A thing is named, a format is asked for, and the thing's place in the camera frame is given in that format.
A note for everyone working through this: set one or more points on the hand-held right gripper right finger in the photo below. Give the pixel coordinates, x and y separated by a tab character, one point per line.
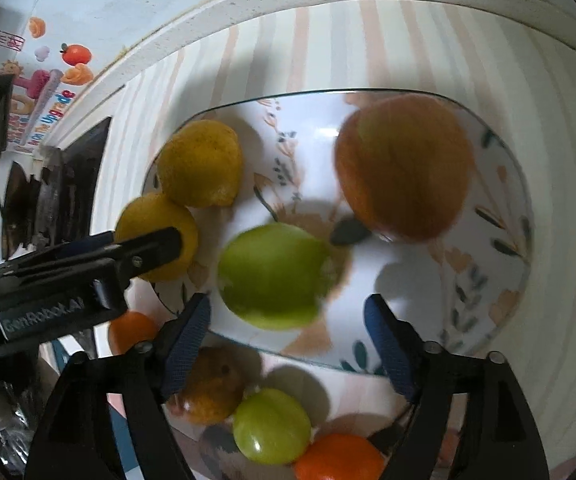
388	350

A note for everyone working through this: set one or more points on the large green fruit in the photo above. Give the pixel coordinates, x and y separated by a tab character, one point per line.
275	276

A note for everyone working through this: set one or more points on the round yellow citrus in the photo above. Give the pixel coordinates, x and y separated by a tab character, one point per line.
140	220

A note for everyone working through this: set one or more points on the striped tablecloth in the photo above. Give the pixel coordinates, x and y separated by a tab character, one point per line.
557	210

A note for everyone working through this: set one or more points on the brownish spotted orange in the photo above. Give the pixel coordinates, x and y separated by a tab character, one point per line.
215	387

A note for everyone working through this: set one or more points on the small green fruit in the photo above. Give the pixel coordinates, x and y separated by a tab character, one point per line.
270	426

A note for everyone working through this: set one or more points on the colourful wall poster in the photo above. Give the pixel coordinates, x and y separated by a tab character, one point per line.
43	85

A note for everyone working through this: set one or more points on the large red-orange apple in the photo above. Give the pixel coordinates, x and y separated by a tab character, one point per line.
405	167

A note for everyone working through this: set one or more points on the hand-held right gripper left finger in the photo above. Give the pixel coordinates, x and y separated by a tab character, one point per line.
187	347

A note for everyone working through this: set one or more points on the small orange tangerine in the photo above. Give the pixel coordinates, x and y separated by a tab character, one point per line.
130	331

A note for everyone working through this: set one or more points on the bright orange tangerine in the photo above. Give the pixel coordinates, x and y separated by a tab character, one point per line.
340	459

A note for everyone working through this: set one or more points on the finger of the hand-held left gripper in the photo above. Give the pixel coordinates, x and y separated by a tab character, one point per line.
88	246
154	247

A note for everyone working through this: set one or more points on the large floral plate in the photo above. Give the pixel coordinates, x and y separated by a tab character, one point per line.
407	280

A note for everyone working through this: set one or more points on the dark cabinet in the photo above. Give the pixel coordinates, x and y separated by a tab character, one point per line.
68	185

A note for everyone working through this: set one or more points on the bumpy yellow citrus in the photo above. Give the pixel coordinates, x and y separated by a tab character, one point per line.
200	162

